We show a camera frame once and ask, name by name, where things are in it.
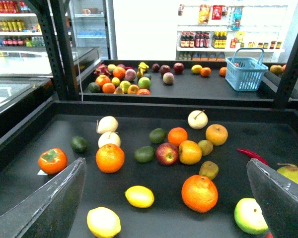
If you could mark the golden apple pear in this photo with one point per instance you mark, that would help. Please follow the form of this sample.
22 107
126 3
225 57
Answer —
217 134

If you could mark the brown kiwi back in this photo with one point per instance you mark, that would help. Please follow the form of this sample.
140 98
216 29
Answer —
206 147

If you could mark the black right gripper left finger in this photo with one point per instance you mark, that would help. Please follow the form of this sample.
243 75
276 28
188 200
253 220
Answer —
50 211

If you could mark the large orange front right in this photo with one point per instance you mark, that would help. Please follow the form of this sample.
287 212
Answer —
199 193

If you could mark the orange back tray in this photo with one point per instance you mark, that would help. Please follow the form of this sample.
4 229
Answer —
205 72

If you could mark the green avocado lower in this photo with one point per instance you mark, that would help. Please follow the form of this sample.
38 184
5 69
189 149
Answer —
144 154

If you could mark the brown kiwi front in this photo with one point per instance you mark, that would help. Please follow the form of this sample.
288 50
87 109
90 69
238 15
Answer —
209 169

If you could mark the dark red apple back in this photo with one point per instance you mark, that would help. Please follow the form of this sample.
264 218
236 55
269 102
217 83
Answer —
178 68

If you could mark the white pear with stem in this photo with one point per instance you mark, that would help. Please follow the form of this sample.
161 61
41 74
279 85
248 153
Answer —
197 119

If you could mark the glass freezer cabinet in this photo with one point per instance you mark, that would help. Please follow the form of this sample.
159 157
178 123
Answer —
21 67

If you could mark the small blue basket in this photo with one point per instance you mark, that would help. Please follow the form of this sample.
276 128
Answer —
245 73

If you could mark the red chili pepper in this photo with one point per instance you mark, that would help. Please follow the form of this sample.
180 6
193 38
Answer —
252 155

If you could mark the yellow lemon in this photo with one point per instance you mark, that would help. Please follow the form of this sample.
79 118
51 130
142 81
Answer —
139 196
103 222

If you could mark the large orange left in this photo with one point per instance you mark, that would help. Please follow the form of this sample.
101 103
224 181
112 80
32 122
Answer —
110 158

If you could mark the pink peach back tray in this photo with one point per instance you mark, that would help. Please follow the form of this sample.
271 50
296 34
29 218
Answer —
168 78

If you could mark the yellow green pear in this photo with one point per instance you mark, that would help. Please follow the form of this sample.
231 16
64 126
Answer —
288 170

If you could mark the orange persimmon green calyx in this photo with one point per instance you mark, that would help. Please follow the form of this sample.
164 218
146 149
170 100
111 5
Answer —
53 161

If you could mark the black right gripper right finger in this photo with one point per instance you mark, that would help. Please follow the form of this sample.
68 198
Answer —
278 198

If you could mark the white pear lower left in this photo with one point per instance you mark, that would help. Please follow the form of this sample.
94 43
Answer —
109 138

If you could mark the small orange mandarin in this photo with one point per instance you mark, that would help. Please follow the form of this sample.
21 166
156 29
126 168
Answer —
177 135

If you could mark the large orange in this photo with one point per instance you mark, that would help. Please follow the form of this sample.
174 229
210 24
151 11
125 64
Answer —
110 158
199 193

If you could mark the green apple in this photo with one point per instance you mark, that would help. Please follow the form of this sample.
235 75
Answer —
248 217

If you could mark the green avocado centre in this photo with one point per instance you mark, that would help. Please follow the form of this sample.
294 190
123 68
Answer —
157 136

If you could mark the pink dragon fruit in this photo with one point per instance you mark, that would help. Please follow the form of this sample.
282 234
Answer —
102 69

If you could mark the white wall shelf with goods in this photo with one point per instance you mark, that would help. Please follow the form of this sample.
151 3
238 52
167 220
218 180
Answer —
214 29

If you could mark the yellow orange fruit centre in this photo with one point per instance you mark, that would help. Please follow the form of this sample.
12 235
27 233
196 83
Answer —
190 152

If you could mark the brown kiwi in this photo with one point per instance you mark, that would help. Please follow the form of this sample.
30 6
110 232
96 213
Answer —
209 169
206 147

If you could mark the yellow lemon back tray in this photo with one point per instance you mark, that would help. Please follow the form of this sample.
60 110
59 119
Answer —
196 69

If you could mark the dark green avocado left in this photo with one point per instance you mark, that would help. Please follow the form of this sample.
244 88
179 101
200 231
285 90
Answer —
78 144

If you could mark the white pear upper left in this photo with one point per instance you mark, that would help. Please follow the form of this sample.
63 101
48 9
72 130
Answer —
106 124

